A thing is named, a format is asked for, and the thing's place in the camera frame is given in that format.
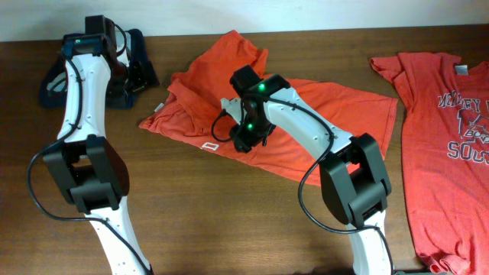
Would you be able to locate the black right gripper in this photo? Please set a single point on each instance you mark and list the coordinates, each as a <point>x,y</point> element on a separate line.
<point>244,139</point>

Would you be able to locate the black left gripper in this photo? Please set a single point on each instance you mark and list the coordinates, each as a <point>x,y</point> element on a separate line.
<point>141,81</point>

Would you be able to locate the orange Fram t-shirt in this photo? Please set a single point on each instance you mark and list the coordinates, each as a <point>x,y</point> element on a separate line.
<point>190,112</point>

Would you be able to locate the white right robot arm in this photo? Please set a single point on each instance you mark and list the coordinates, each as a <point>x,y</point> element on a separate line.
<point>353,177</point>

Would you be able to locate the dark navy folded garment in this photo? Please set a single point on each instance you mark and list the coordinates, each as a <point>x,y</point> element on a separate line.
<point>58,99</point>

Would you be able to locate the light grey folded shirt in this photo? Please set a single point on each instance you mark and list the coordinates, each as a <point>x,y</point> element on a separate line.
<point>57,84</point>

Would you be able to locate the red soccer t-shirt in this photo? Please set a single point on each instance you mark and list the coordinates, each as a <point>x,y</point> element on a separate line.
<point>444,149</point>

